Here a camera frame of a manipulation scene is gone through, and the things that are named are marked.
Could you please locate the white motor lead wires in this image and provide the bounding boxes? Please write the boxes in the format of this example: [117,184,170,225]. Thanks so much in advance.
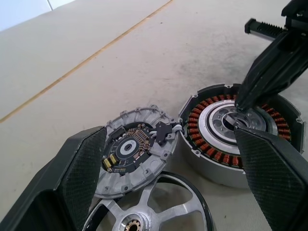
[148,124,184,138]

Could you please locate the silver lid with circuit board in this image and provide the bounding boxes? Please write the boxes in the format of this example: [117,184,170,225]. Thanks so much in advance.
[94,104,180,199]

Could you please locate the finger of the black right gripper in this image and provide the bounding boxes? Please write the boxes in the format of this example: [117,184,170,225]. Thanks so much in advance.
[237,30,308,112]
[235,33,302,108]

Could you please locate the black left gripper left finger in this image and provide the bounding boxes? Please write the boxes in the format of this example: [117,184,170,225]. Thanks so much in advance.
[0,126,108,231]

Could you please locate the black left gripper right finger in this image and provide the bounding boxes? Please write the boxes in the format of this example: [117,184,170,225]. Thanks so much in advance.
[234,126,308,231]

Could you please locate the silver spoked rotor black rim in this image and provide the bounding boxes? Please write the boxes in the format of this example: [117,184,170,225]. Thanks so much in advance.
[81,170,214,231]

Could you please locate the motor housing with copper windings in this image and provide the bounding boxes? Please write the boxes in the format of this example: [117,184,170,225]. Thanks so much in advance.
[178,83,303,189]

